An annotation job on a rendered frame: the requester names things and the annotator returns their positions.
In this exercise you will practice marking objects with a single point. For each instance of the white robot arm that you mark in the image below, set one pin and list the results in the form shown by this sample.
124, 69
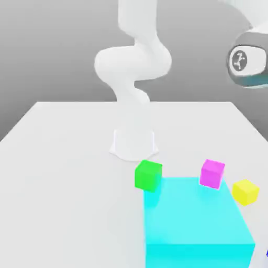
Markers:
134, 60

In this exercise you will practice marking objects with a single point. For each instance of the small green cube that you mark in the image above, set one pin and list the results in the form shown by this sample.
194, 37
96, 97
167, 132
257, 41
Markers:
147, 177

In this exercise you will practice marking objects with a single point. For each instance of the small magenta cube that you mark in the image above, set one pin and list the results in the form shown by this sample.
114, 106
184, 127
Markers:
211, 174

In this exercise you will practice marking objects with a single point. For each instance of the small yellow cube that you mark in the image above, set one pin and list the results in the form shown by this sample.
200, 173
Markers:
245, 192

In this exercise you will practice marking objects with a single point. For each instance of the large cyan box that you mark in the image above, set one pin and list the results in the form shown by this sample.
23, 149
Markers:
194, 222

